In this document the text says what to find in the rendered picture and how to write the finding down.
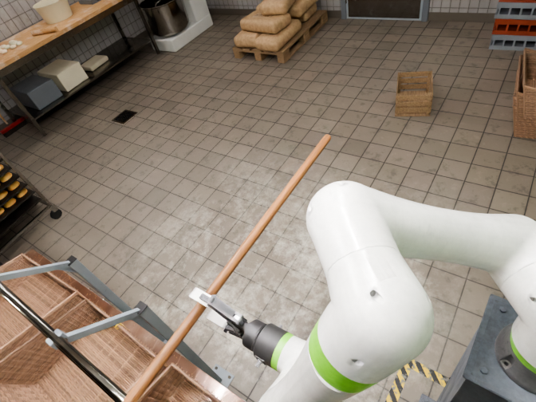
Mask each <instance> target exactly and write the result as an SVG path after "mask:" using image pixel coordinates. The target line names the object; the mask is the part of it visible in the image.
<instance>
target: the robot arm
mask: <svg viewBox="0 0 536 402"><path fill-rule="evenodd" d="M306 226H307V230H308V232H309V236H310V238H311V239H312V241H313V244H314V247H315V249H316V251H317V255H318V257H319V259H320V262H321V265H322V268H323V270H324V273H325V277H326V280H327V283H328V287H329V295H330V299H331V302H330V303H329V304H328V305H327V307H326V308H325V311H324V312H323V314H322V315H321V316H320V318H319V320H318V321H317V324H316V325H315V326H314V328H313V330H312V332H311V334H310V335H309V337H308V339H307V341H305V340H302V339H301V338H299V337H296V336H294V335H293V334H291V333H289V332H287V331H285V330H284V329H282V325H280V326H276V325H275V324H273V323H270V324H268V325H267V324H266V323H264V322H262V321H260V320H258V319H255V320H253V321H252V322H250V323H248V322H247V319H246V318H245V317H244V316H243V315H242V314H240V313H238V312H236V311H235V310H234V309H232V308H231V307H230V306H228V305H227V304H225V303H224V302H223V301H221V300H220V299H218V298H217V297H216V296H217V295H213V294H212V295H210V294H207V293H205V292H203V291H202V290H200V289H198V288H196V287H195V288H194V289H193V291H192V292H191V294H190V295H189V297H190V298H192V299H194V300H195V301H197V302H199V303H200V304H202V305H204V306H206V307H207V308H209V307H210V308H212V310H211V311H210V312H209V314H208V315H207V316H206V319H208V320H210V321H212V322H213V323H215V324H216V325H218V326H220V327H221V328H223V329H224V330H223V332H224V333H227V331H229V332H228V333H229V334H231V335H234V336H236V337H239V338H241V339H242V344H243V346H244V347H246V348H247V349H249V350H250V351H252V352H254V357H255V358H256V359H257V360H258V362H257V364H256V365H255V366H256V367H257V368H259V366H260V364H261V363H263V364H264V365H268V366H270V367H271V368H272V369H274V370H276V371H277V372H279V373H280V375H279V376H278V378H277V379H276V380H275V382H274V383H273V384H272V385H271V386H270V387H269V389H268V390H267V391H266V392H265V393H264V394H263V396H262V397H261V399H260V400H259V402H342V401H343V400H347V399H348V398H350V397H352V396H355V395H356V394H358V393H360V392H363V391H364V390H366V389H368V388H370V387H372V386H373V385H375V384H377V383H379V382H380V381H382V380H383V379H385V378H387V377H388V376H390V375H392V374H393V373H394V372H396V371H397V370H399V369H401V368H402V367H404V366H405V365H406V364H408V363H409V362H410V361H412V360H414V359H415V358H416V357H418V356H419V355H420V354H421V353H422V352H423V351H424V350H425V349H426V347H427V346H428V344H429V342H430V340H431V338H432V334H433V330H434V324H435V317H434V311H433V308H432V303H431V301H430V298H429V296H428V295H427V293H426V291H425V290H424V288H423V287H422V285H421V284H420V282H419V281H418V279H417V278H416V276H415V275H414V274H413V272H412V270H411V269H410V267H409V266H408V264H407V263H406V262H405V260H404V258H415V259H425V260H432V261H438V262H449V263H453V264H458V265H462V266H469V267H472V268H476V269H479V270H485V271H487V272H488V273H489V275H490V276H491V277H492V278H493V280H494V281H495V283H496V284H497V286H498V287H499V289H500V290H501V291H502V293H503V294H504V296H505V297H506V299H507V300H508V302H509V303H510V304H511V306H512V307H513V308H514V310H515V312H516V313H517V314H518V317H517V318H516V319H515V321H514V323H511V324H509V325H507V326H505V327H504V328H503V329H502V330H501V331H500V332H499V335H498V336H497V337H496V340H495V356H496V358H497V361H498V363H499V365H500V367H501V368H502V370H503V371H504V372H505V374H506V375H507V376H508V377H509V378H510V379H511V380H512V381H513V382H515V383H516V384H517V385H518V386H519V387H521V388H523V389H525V390H527V391H528V392H531V393H533V394H535V395H536V222H535V221H534V220H533V219H530V218H528V217H526V216H523V215H515V214H481V213H472V212H465V211H454V210H449V209H444V208H440V207H433V206H429V205H426V204H422V203H417V202H413V201H410V200H406V199H402V198H399V197H396V196H394V195H390V194H387V193H384V192H382V191H378V190H375V189H373V188H370V187H367V186H365V185H363V184H360V183H356V182H353V181H338V182H334V183H331V184H328V185H326V186H325V187H323V188H322V189H321V190H320V191H318V192H317V193H316V194H315V196H314V197H313V198H312V199H311V201H310V203H309V206H308V209H307V212H306Z"/></svg>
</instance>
